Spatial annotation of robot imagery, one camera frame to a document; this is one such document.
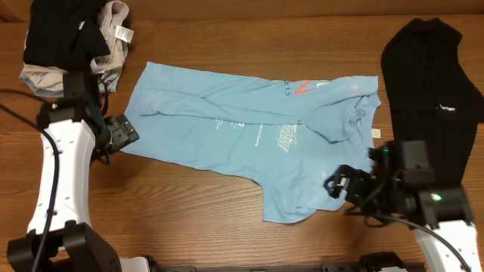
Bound light blue denim garment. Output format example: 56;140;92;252
20;72;120;97

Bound light blue printed t-shirt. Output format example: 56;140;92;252
125;63;380;224

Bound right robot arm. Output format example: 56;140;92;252
322;141;482;271

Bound black garment on pile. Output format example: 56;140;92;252
23;0;110;72

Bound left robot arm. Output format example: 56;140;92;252
7;73;157;272

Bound black shirt on right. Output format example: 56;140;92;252
381;18;483;184

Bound beige folded pants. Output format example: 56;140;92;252
21;1;134;78

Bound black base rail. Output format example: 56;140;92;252
147;252;427;272

